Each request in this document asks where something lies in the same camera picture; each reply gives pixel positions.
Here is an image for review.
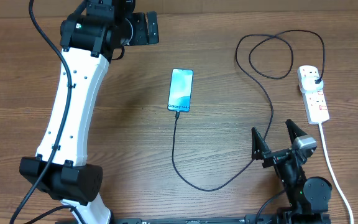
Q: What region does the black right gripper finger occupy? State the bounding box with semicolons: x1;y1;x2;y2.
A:
251;127;271;160
285;119;306;143

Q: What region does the blue Samsung Galaxy smartphone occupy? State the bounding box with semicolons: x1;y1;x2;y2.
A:
167;68;194;112

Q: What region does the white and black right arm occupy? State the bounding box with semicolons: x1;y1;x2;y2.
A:
251;119;333;223

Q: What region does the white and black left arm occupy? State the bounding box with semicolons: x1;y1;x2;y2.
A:
19;0;159;223

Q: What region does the white power strip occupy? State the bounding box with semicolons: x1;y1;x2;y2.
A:
297;65;329;124

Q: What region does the white power strip cord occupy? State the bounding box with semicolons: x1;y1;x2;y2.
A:
318;122;355;224

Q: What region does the white USB wall charger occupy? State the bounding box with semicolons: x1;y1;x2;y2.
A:
300;77;324;94

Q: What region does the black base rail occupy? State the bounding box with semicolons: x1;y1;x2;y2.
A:
54;213;332;224

